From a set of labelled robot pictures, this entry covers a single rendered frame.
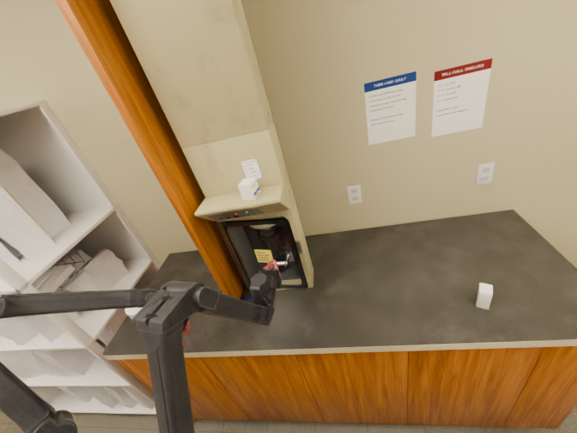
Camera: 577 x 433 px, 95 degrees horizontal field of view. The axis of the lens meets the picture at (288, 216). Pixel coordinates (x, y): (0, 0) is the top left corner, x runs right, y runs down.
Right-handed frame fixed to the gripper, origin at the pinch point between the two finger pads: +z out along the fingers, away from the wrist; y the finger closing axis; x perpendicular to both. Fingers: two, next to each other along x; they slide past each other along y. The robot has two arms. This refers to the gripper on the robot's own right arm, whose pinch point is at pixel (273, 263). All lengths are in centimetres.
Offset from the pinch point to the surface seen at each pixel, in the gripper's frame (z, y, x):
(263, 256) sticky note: 4.7, 0.1, 5.5
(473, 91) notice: 52, 37, -90
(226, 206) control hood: -2.0, 31.0, 8.3
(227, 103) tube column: 8, 61, -1
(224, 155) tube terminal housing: 8.1, 45.7, 6.3
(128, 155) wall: 50, 42, 80
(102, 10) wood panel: 11, 92, 26
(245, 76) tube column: 8, 67, -9
